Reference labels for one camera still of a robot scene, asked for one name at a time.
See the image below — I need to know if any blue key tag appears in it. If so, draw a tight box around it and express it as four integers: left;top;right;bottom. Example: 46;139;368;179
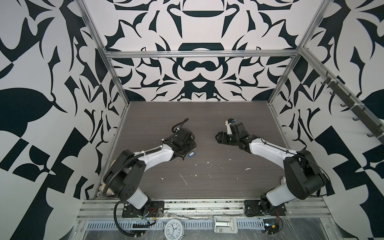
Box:
188;152;196;158

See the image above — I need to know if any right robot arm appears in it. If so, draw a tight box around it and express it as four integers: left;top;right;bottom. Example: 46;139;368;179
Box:
215;119;329;217

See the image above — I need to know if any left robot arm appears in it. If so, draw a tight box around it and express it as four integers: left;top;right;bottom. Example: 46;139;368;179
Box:
102;128;197;215

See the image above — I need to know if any white alarm clock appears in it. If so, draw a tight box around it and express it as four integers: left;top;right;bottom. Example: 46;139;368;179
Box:
164;219;185;240

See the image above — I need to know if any silver metal latch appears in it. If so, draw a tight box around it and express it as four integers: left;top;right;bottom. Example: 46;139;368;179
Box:
213;216;238;234

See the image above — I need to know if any black wall hook rail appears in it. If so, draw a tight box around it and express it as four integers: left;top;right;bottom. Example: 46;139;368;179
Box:
322;71;384;145

